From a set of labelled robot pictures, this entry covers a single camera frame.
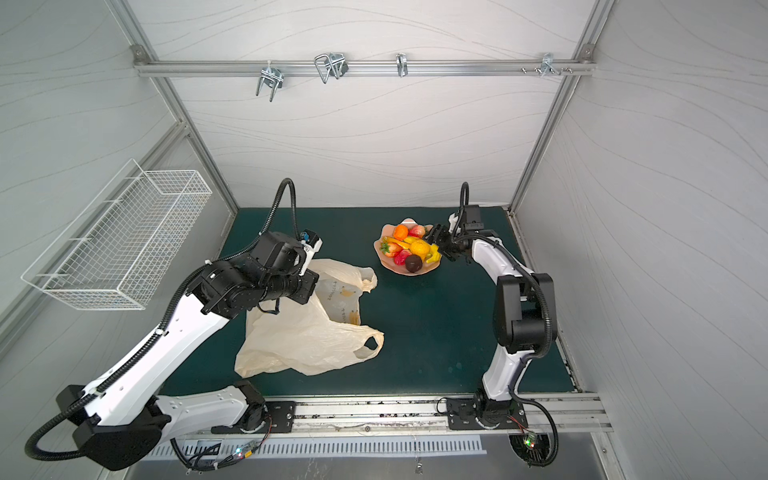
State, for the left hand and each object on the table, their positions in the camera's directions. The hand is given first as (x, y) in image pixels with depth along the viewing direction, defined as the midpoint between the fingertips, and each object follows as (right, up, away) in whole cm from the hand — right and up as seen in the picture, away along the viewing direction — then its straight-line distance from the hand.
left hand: (317, 272), depth 70 cm
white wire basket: (-46, +5, -1) cm, 46 cm away
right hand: (+31, +9, +24) cm, 41 cm away
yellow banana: (+32, +2, +28) cm, 43 cm away
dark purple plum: (+25, 0, +28) cm, 37 cm away
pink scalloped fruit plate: (+16, +10, +37) cm, 42 cm away
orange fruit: (+21, +10, +34) cm, 41 cm away
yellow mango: (+27, +5, +29) cm, 40 cm away
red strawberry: (+17, +4, +31) cm, 36 cm away
